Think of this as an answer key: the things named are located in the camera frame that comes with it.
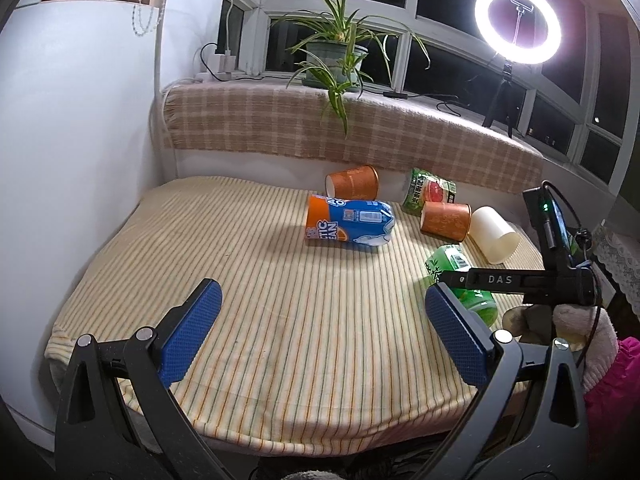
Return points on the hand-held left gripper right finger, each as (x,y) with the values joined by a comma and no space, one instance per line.
(457,340)

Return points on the magenta clothing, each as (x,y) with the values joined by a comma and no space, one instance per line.
(615,400)

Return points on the white power adapter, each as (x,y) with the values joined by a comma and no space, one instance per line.
(225,62)

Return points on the orange paper cup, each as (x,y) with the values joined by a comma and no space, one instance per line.
(352,183)
(445,220)

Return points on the potted spider plant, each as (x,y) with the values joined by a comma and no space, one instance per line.
(335,55)

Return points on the person's right hand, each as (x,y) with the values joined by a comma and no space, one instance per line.
(522,319)

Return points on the pink fuzzy sleeved forearm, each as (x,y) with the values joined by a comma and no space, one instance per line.
(585,345)

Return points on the white window frame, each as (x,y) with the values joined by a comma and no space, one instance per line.
(260,15)

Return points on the cream plain cup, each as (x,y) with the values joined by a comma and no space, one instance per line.
(492,235)

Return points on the white cabinet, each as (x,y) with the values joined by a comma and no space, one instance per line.
(75,170)

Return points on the striped blanket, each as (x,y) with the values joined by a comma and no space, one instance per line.
(280,320)

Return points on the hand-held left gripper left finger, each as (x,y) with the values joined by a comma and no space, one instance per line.
(192,332)

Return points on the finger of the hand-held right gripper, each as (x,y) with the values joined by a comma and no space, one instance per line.
(492,280)

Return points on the black tripod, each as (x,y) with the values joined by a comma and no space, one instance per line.
(501,95)

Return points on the lace cloth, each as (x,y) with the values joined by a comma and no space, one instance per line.
(620,255)

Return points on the plaid cloth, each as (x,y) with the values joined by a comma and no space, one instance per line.
(280,120)

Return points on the blue orange drink carton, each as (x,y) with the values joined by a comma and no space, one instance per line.
(350,224)

